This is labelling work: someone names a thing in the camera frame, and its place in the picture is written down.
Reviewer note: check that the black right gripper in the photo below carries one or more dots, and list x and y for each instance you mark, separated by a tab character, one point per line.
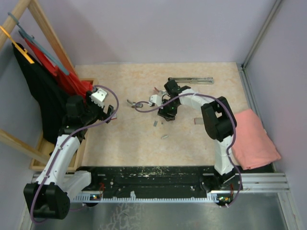
163	112

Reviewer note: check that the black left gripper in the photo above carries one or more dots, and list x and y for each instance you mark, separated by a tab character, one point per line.
102	115

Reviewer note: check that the large black chrome stapler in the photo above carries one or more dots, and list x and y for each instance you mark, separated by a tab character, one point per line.
193	80

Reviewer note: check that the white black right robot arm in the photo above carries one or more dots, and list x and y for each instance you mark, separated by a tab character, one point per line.
219	121

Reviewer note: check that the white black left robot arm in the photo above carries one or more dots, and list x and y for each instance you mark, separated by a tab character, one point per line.
62	153

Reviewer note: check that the red hanging garment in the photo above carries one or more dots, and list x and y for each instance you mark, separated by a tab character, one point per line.
71	84

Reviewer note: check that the black hanging garment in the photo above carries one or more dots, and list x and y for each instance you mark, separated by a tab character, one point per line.
50	97

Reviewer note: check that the pink folded cloth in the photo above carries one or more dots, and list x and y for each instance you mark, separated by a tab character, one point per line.
252	148

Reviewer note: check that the yellow clothes hanger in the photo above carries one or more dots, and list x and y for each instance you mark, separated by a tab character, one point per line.
21	50

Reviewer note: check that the teal clothes hanger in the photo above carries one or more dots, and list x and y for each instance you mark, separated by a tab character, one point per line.
36	45

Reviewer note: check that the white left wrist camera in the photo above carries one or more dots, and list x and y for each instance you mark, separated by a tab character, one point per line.
99	97

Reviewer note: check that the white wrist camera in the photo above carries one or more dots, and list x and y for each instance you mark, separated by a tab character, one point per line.
155	100
99	97

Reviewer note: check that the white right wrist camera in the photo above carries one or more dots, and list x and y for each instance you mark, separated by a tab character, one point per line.
155	100

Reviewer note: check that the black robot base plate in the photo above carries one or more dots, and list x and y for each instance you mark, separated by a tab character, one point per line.
156	181

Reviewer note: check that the aluminium rail frame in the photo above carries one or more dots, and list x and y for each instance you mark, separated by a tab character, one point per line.
167	198

